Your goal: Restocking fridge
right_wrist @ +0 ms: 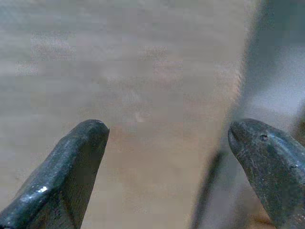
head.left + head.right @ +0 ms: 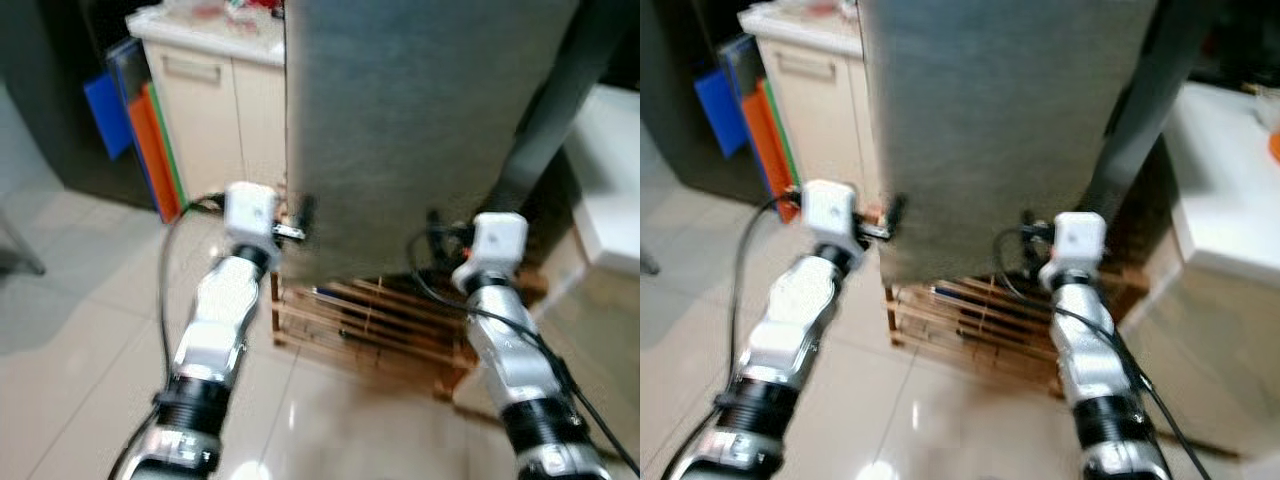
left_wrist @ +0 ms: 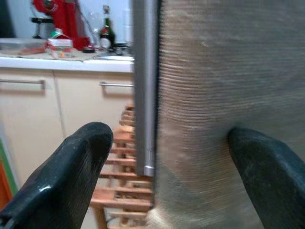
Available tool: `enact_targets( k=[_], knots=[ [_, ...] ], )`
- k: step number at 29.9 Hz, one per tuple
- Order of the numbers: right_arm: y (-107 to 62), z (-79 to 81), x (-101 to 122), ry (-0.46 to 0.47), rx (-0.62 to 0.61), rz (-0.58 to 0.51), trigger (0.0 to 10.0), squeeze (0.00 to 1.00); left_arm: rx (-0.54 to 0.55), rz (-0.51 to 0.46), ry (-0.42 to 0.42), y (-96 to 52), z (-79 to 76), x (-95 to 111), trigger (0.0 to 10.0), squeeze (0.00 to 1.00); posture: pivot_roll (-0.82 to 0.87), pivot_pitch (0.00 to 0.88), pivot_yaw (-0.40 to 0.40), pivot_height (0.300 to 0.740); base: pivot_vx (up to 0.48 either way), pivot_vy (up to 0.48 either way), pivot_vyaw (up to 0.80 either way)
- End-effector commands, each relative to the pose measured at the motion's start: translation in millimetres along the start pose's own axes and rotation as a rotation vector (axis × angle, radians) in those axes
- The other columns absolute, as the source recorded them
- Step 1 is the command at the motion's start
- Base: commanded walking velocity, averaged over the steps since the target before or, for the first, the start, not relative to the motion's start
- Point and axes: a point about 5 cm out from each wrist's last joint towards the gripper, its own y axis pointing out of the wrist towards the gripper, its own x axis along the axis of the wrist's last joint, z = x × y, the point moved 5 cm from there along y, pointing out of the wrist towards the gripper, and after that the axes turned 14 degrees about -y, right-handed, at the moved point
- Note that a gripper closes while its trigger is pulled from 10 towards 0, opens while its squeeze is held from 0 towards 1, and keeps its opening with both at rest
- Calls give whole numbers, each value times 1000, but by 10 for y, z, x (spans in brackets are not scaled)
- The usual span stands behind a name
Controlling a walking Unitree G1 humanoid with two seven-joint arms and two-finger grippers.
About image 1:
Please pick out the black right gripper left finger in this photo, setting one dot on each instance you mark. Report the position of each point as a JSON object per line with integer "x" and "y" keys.
{"x": 54, "y": 181}

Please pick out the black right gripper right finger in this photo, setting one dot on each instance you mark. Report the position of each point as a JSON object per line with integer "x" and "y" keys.
{"x": 274, "y": 176}

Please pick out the small grey steel fridge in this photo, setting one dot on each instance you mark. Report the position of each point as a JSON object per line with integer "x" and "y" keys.
{"x": 274, "y": 59}

